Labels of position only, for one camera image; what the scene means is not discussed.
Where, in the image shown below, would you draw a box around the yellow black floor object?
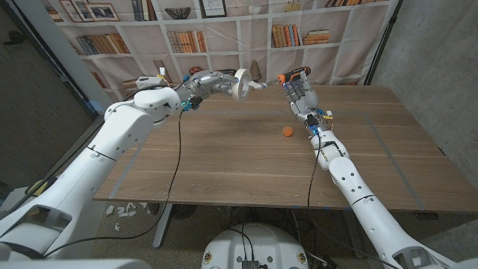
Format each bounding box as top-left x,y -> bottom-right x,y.
25,176 -> 57,197

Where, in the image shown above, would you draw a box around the white paper scraps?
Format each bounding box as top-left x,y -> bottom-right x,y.
105,201 -> 150,232

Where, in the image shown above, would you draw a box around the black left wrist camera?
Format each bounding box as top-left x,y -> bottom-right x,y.
181,96 -> 204,112

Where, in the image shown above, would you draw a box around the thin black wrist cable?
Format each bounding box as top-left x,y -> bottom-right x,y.
305,134 -> 400,269
43,108 -> 184,259

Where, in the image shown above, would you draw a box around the orange black screwdriver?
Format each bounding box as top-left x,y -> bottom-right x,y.
261,66 -> 311,89

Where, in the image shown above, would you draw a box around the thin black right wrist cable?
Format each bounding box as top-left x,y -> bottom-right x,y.
305,134 -> 400,269

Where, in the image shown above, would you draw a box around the thin black left wrist cable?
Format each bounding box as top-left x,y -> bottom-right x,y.
43,108 -> 184,259

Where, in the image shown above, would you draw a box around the dark grey table leg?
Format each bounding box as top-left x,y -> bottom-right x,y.
342,208 -> 366,259

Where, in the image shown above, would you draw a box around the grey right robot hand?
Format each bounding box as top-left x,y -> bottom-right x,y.
282,71 -> 320,123

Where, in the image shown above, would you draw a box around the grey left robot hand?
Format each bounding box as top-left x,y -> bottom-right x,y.
181,70 -> 242,104

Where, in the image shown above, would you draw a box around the printed bookshelf backdrop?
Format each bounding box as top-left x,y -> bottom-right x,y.
39,0 -> 400,108

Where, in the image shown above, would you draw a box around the cream masking tape roll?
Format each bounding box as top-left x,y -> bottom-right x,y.
231,68 -> 268,103

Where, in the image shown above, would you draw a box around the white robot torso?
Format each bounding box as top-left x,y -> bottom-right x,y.
201,223 -> 310,269

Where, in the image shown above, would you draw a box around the white power strip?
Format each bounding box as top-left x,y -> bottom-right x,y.
134,76 -> 165,90

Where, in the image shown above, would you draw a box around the black backdrop stand pole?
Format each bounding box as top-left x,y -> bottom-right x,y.
364,0 -> 404,86

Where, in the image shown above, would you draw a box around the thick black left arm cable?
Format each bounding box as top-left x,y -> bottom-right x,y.
0,84 -> 169,221

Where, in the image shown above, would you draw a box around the white table leg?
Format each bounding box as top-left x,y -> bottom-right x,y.
152,203 -> 173,250

